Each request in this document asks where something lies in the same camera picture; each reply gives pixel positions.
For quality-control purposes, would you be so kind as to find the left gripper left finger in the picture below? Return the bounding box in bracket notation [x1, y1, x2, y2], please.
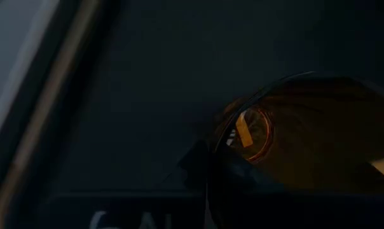
[39, 139, 209, 229]

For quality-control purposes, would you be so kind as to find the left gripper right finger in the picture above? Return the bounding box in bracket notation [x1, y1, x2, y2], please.
[209, 151, 384, 229]

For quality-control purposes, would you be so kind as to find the amber glass cup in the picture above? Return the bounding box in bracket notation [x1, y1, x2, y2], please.
[210, 71, 384, 193]

